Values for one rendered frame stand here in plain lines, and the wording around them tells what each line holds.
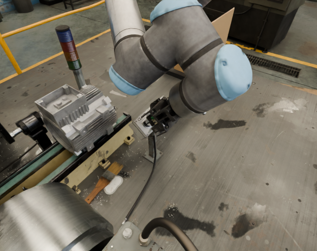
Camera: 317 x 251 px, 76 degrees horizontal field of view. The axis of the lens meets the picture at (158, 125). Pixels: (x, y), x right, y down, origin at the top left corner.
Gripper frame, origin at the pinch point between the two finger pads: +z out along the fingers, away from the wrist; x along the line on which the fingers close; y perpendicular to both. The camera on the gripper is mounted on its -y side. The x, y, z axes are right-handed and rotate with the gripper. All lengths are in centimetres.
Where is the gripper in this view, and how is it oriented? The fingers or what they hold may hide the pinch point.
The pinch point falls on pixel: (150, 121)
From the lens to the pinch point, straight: 66.9
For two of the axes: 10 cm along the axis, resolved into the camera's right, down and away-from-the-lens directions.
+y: -5.9, 5.9, -5.5
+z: -4.9, 2.7, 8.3
